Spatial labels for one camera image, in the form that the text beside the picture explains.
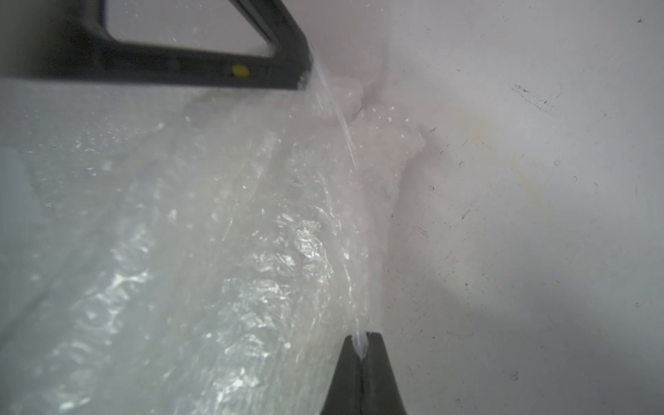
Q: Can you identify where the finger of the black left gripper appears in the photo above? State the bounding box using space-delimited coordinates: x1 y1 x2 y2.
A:
1 1 313 90

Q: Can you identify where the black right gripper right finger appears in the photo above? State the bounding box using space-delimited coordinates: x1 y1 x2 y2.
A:
361 332 407 415

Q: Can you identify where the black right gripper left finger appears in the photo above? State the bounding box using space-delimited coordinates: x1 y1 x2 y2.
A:
320 335 362 415

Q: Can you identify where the clear vase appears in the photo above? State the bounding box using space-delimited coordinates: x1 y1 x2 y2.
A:
1 73 425 414

